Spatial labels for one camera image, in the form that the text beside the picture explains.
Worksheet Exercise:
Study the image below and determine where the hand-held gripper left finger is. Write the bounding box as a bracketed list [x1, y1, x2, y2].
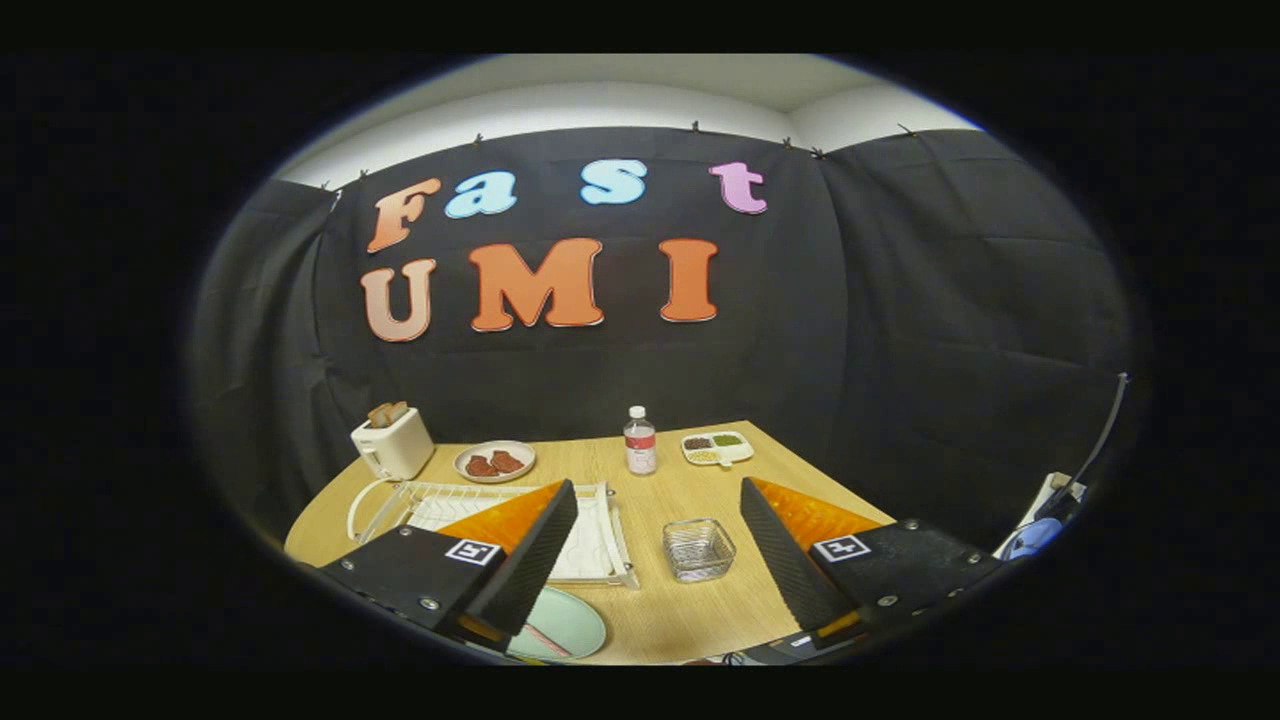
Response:
[320, 478, 581, 653]

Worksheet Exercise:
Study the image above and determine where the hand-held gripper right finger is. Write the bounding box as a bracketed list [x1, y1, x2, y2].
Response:
[740, 477, 1006, 649]

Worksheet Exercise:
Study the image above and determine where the white wire dish rack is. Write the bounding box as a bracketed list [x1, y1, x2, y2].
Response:
[347, 480, 641, 589]

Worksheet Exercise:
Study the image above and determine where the pale green plate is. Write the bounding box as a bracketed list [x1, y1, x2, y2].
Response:
[505, 586, 608, 662]

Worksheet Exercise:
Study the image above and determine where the metal wire basket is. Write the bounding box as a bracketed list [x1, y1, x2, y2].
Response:
[662, 518, 737, 584]

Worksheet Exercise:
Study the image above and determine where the beige plate with meat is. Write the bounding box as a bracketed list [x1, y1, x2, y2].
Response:
[453, 440, 537, 484]

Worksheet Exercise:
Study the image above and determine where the white divided snack dish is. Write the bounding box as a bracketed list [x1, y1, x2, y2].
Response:
[681, 430, 755, 468]

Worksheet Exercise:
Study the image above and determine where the clear bottle with red label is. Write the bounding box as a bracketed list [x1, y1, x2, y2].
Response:
[623, 405, 658, 476]

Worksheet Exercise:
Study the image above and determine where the white toaster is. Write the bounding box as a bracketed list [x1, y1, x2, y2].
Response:
[350, 408, 436, 481]

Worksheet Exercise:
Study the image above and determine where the white and blue device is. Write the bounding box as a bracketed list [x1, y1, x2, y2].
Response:
[995, 472, 1086, 561]

